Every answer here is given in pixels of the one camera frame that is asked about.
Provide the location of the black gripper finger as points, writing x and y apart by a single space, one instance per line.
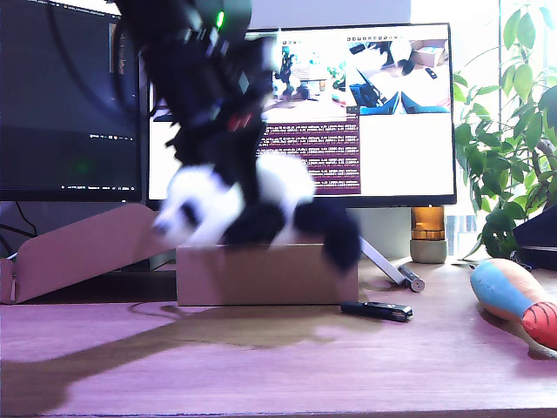
243 148
541 231
198 157

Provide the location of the amber glass jar grey base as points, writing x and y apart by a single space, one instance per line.
428 226

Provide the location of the black and white panda toy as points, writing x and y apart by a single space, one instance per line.
196 204

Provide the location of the colourful striped plush toy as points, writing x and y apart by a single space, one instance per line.
505 291

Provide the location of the brown cardboard box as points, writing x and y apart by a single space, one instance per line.
261 278

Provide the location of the black USB stick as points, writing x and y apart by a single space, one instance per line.
374 310

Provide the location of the brown cardboard lid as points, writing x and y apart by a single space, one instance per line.
78 252

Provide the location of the dark computer monitor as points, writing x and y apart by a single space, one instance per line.
65 143

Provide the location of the green leafy house plant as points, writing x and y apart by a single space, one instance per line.
500 165

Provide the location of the bright black-framed computer monitor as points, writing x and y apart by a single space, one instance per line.
404 152

